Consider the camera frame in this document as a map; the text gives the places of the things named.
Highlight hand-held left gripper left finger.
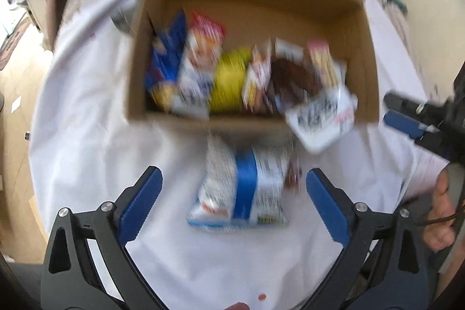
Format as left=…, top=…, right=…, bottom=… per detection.
left=39, top=166, right=171, bottom=310

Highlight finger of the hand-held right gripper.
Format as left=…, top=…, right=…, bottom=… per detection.
left=382, top=111, right=452, bottom=159
left=383, top=94, right=448, bottom=122

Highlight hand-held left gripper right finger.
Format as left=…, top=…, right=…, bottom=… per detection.
left=298, top=168, right=431, bottom=310

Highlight white blue snack packet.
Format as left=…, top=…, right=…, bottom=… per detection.
left=187, top=136, right=302, bottom=232

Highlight striped candy stick packet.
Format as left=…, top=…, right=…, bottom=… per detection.
left=307, top=39, right=337, bottom=89

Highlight brown white snack packet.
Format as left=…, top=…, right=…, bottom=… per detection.
left=267, top=37, right=322, bottom=112

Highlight red pink food packet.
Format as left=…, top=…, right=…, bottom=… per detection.
left=171, top=10, right=226, bottom=120

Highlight blue cartoon snack bag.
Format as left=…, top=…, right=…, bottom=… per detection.
left=144, top=10, right=187, bottom=111

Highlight person's right hand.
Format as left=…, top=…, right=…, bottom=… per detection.
left=424, top=165, right=459, bottom=253

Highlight white red snack packet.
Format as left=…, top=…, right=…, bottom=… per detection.
left=285, top=85, right=358, bottom=155

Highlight white dotted table cloth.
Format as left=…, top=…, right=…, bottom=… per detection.
left=29, top=0, right=451, bottom=310

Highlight person's dark grey trousers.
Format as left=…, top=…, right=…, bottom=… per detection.
left=5, top=259, right=41, bottom=310

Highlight yellow snack packet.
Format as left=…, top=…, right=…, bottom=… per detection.
left=209, top=46, right=253, bottom=114

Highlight brown patterned rug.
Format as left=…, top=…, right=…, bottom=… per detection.
left=0, top=16, right=30, bottom=71

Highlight pinkish brown cloth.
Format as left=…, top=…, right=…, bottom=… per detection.
left=44, top=0, right=71, bottom=51

